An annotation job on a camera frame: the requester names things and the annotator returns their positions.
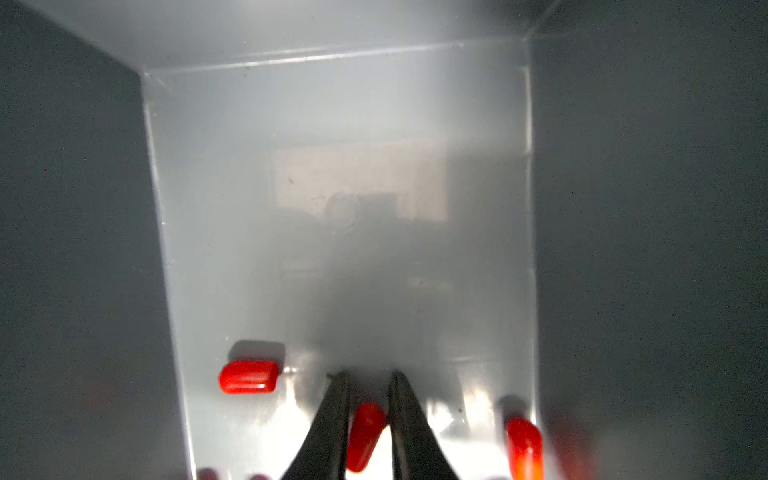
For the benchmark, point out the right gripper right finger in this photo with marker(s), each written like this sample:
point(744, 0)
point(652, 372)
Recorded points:
point(416, 453)

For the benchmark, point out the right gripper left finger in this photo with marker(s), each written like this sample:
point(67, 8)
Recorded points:
point(323, 454)

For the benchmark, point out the red screw sleeve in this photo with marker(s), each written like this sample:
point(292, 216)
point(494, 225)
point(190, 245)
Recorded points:
point(525, 449)
point(368, 423)
point(249, 377)

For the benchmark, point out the grey plastic parts bin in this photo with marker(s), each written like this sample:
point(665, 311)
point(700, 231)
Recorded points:
point(554, 210)

